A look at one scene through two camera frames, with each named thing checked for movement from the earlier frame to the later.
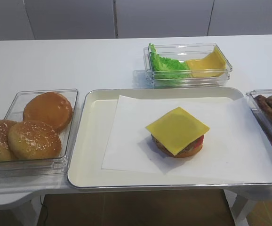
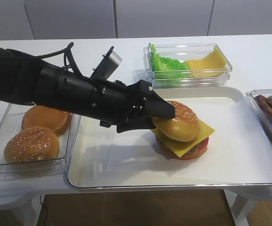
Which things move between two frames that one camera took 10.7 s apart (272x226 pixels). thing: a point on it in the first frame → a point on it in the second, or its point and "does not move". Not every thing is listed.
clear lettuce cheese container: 185,65 does not move
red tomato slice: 199,141 → 204,143
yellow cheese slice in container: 213,65 does not move
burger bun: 185,155 → 191,157
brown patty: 270,111 does not move
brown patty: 188,147 → 197,150
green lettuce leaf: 164,68 does not move
